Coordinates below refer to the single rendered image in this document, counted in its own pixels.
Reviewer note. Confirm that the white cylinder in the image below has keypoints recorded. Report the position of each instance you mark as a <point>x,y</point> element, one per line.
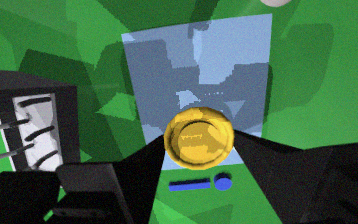
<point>276,3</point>

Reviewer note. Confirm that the grey dish rack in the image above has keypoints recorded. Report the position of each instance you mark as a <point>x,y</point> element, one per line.
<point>38,121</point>

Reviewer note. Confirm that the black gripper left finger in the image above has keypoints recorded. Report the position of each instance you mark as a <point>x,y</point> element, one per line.
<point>134,179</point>

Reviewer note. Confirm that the yellow round plate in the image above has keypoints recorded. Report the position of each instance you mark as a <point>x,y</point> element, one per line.
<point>199,138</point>

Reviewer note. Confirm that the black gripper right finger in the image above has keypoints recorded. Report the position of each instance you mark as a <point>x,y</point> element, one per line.
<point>292,179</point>

